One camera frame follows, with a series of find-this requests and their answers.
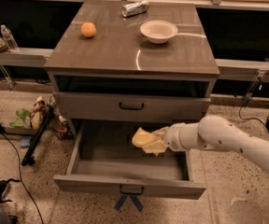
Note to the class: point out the black power adapter with cable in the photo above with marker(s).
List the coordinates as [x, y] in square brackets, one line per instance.
[256, 83]

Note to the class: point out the open grey lower drawer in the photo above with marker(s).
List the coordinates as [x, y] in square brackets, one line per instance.
[105, 161]

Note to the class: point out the clear plastic water bottle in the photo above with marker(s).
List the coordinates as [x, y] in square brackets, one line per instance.
[9, 38]

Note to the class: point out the silver crushed can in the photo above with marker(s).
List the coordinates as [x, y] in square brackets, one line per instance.
[136, 8]

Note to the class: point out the orange fruit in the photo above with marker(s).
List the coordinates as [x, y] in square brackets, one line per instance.
[88, 29]

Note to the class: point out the yellow sponge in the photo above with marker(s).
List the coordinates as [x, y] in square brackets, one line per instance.
[141, 138]

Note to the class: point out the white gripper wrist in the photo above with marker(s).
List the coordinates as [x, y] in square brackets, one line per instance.
[173, 138]

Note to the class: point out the closed grey upper drawer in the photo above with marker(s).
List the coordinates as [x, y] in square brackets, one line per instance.
[122, 107]

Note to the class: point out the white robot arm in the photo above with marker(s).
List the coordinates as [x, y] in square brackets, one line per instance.
[210, 133]

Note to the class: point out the black tripod leg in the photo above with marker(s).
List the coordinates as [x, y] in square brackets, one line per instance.
[28, 158]

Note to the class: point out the grey drawer cabinet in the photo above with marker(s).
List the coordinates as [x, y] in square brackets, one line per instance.
[120, 60]

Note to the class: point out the white bowl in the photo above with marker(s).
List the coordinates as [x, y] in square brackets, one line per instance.
[158, 32]

